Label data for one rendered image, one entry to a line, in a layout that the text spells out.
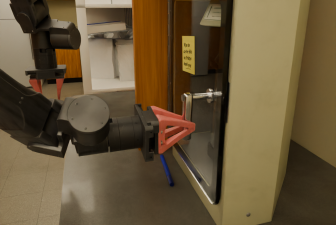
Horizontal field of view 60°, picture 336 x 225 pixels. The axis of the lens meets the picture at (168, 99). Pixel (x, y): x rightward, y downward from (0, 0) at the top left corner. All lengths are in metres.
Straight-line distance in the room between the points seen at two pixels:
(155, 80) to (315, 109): 0.49
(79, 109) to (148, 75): 0.42
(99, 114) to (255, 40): 0.26
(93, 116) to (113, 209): 0.30
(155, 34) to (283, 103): 0.40
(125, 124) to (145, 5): 0.39
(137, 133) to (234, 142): 0.17
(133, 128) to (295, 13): 0.32
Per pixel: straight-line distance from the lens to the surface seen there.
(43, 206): 2.36
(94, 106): 0.42
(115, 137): 0.48
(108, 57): 1.79
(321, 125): 0.97
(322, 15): 0.95
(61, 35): 0.81
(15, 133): 0.48
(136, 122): 0.49
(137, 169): 0.80
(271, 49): 0.50
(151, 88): 0.83
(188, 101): 0.50
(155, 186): 0.73
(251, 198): 0.60
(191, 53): 0.60
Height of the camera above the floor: 1.35
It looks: 18 degrees down
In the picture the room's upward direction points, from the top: straight up
